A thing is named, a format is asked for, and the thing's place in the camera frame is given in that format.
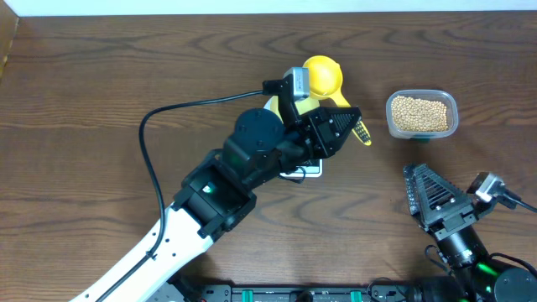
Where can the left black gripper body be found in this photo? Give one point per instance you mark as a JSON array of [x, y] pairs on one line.
[[309, 137]]

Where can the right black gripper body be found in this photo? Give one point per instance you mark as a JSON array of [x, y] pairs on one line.
[[449, 226]]

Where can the yellow bowl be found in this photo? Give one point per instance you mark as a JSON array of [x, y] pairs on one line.
[[304, 106]]

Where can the yellow measuring scoop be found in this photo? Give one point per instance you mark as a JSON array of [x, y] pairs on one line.
[[326, 80]]

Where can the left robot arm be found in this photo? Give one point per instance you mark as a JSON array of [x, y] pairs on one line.
[[218, 194]]

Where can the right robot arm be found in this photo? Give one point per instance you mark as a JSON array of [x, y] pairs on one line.
[[471, 272]]

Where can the white digital kitchen scale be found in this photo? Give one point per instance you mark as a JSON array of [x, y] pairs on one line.
[[310, 169]]

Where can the clear plastic container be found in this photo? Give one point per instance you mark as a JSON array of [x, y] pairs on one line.
[[432, 95]]

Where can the soybeans in container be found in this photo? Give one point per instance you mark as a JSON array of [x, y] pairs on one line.
[[419, 115]]

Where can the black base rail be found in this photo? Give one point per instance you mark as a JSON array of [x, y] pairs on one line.
[[382, 292]]

